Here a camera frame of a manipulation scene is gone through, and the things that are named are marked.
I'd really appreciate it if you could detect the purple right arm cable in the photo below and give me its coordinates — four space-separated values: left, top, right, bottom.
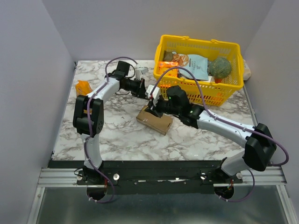
153 66 289 203

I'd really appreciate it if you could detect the brown cardboard express box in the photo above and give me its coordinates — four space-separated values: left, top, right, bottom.
136 106 173 135

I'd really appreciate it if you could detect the light blue snack pouch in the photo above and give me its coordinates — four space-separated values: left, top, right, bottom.
178 54 208 81

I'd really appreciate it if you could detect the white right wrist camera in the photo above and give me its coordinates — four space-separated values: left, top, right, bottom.
145 84 161 105

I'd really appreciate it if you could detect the yellow plastic shopping basket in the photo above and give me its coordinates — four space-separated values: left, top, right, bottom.
153 35 244 106

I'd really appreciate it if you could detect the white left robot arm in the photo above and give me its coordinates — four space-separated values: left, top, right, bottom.
73 70 146 184

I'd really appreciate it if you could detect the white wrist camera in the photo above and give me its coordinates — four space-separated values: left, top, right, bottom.
145 84 161 105
135 65 148 80

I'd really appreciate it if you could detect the dark brown packet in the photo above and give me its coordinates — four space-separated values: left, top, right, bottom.
163 50 173 62

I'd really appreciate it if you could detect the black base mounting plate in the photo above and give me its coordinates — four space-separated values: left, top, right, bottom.
48 160 274 195

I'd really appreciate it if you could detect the orange snack box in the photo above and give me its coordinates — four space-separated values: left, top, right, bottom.
158 61 178 77

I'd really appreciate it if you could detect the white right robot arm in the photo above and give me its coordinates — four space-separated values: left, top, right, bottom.
146 85 277 183

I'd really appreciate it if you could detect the aluminium extrusion rail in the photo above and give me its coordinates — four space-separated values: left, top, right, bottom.
37 167 287 188

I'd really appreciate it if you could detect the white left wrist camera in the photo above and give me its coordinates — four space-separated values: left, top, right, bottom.
135 65 148 80

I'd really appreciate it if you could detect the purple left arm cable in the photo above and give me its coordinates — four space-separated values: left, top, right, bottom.
84 56 138 204

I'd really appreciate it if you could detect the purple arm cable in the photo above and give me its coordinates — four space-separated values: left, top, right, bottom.
153 66 289 203
84 56 138 204

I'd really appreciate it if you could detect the orange snack bag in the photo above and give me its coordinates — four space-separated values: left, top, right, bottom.
75 80 93 96

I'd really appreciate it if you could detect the green round melon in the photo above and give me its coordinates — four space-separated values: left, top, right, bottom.
208 57 232 78

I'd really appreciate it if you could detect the white bag behind basket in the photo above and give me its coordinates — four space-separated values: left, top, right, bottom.
243 59 251 81

